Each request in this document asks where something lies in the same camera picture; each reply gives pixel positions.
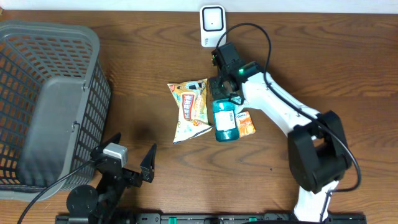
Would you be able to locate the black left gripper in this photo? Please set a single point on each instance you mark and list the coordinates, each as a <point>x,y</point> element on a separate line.
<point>147,171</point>

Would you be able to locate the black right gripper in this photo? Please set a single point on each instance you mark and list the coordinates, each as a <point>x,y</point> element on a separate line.
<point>216,93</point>

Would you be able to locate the teal mouthwash bottle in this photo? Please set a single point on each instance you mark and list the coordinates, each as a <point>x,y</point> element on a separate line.
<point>225,122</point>

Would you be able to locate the yellow snack bag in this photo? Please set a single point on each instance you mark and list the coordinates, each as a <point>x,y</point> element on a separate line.
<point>190,98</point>

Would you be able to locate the orange Kleenex tissue pack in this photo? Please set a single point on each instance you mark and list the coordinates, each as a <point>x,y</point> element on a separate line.
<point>245,124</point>

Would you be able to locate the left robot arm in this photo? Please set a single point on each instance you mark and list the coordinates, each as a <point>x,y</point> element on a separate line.
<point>88,204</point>

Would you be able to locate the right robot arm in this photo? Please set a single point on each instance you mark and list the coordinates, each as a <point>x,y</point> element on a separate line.
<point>317,147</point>

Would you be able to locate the white barcode scanner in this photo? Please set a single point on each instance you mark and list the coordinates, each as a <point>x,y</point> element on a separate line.
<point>212,24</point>

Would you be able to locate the dark grey plastic basket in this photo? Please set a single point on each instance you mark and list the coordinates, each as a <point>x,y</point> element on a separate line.
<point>54,105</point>

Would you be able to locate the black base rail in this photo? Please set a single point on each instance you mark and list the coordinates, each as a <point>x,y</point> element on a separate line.
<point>156,218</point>

